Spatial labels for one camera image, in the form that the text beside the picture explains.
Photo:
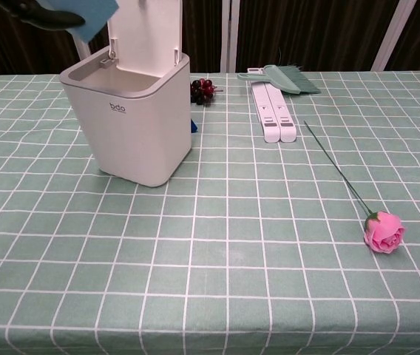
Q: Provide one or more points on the upright white double frame pole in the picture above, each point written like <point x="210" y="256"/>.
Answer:
<point x="228" y="33"/>

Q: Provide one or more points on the slanted white frame pole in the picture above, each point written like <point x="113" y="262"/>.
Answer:
<point x="395" y="33"/>
<point x="83" y="48"/>

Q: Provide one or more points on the green white checked tablecloth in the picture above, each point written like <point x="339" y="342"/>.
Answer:
<point x="232" y="240"/>

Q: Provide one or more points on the pink artificial rose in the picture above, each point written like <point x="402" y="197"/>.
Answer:
<point x="385" y="233"/>

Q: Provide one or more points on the white folding laptop stand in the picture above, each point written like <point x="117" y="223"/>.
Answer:
<point x="274" y="114"/>

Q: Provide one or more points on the green plastic dustpan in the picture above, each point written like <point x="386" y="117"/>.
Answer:
<point x="280" y="78"/>

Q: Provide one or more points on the small dark blue block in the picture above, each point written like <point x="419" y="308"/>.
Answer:
<point x="193" y="126"/>

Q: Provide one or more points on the dark red artificial grape bunch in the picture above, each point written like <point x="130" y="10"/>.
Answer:
<point x="203" y="91"/>

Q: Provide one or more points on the green hand brush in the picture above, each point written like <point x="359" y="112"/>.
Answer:
<point x="304" y="81"/>

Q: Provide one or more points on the white trash bin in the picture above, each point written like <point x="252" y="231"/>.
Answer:
<point x="136" y="137"/>

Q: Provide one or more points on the dark brown curtain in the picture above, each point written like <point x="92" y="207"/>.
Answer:
<point x="324" y="29"/>

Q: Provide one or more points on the light blue foam cube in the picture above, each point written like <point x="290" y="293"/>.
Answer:
<point x="99" y="15"/>

